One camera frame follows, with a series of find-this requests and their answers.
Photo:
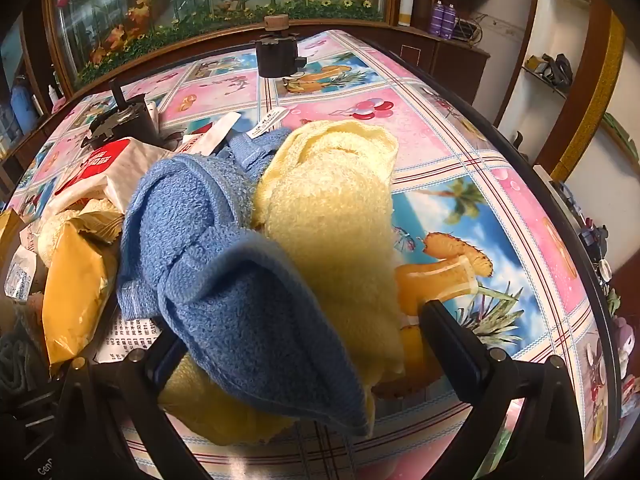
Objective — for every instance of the red and white packet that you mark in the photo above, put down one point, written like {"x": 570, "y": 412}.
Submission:
{"x": 107, "y": 167}

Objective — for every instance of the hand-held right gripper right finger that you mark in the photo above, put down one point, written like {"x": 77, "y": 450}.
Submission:
{"x": 440, "y": 330}

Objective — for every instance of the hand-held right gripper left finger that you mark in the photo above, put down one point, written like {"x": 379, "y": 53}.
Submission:
{"x": 150, "y": 370}

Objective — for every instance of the printed paper sheet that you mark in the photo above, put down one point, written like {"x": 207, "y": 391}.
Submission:
{"x": 130, "y": 335}

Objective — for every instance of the black clamp with wooden knob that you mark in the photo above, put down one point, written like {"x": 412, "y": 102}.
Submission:
{"x": 277, "y": 55}

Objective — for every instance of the plush toy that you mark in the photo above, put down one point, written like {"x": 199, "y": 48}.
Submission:
{"x": 625, "y": 345}

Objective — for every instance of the white desiccant packet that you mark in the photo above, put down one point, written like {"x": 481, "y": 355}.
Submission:
{"x": 212, "y": 132}

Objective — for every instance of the grey knitted cloth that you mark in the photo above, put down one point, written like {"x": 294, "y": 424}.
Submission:
{"x": 20, "y": 360}

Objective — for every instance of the yellow plastic packet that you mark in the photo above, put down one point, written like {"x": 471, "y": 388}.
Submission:
{"x": 75, "y": 285}

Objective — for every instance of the small clear white packet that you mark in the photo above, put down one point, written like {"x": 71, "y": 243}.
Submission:
{"x": 21, "y": 272}

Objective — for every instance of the purple spray can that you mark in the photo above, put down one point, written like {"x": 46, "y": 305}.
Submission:
{"x": 438, "y": 20}
{"x": 449, "y": 22}

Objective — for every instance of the blue water bottle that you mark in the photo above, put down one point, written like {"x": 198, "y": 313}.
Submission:
{"x": 22, "y": 107}

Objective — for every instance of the blue towel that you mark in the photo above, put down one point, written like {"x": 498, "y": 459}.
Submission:
{"x": 235, "y": 285}

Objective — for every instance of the small white bottle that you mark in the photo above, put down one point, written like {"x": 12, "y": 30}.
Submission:
{"x": 54, "y": 97}

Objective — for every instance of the small light blue cloth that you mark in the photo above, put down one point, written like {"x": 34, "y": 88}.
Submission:
{"x": 255, "y": 152}

